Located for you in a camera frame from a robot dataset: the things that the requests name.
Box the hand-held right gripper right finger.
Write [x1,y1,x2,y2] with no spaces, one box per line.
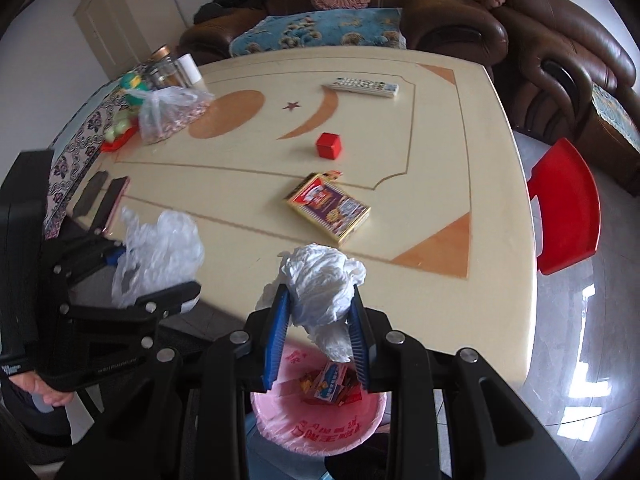
[347,287,583,480]

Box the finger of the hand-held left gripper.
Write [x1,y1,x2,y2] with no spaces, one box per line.
[42,235,128,291]
[42,281,202,391]

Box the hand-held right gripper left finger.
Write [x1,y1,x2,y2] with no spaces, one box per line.
[55,284,292,480]

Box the clear plastic bag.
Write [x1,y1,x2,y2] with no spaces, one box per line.
[111,207,206,313]

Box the white tissue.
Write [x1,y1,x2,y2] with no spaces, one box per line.
[256,243,367,363]

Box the pink-lined trash bin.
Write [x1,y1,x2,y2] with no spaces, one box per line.
[250,345,388,456]

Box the person's left hand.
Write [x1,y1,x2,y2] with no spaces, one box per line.
[10,372,76,408]

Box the pink-edged phone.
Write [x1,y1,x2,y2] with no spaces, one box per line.
[92,176,131,238]

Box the black phone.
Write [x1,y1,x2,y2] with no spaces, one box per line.
[70,171,110,217]

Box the black and white patterned cloth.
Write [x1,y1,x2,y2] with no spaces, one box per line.
[42,85,136,241]

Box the red tray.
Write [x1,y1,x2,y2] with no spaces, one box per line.
[99,122,138,153]

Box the red and yellow snack box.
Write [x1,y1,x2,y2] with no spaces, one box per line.
[286,170,372,246]

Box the plastic bag of peanuts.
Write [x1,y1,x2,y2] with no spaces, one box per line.
[124,85,216,146]

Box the green bottle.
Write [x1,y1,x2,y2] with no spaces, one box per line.
[120,72,151,111]

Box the small glass jar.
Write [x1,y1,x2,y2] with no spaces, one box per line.
[145,65,168,92]

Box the glass jar with copper lid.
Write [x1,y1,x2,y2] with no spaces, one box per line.
[151,46,183,88]

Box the small red cube box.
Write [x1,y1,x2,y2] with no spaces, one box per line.
[315,132,344,160]

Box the beige wooden table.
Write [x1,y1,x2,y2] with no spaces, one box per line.
[64,46,543,391]

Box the white cup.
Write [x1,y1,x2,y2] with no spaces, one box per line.
[177,53,203,88]

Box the red plastic chair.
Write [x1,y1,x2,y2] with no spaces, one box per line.
[526,137,601,276]

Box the beige door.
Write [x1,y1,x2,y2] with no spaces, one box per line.
[74,0,193,81]

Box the white remote control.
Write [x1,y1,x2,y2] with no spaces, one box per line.
[328,77,400,98]

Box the blue floral blanket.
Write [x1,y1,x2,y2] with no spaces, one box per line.
[229,7,405,58]

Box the brown leather sofa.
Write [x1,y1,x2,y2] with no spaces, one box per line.
[179,0,510,68]

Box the teal seat cloth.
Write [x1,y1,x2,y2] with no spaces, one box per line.
[591,82,640,153]

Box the brown leather armchair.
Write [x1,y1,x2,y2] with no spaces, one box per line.
[492,0,640,196]

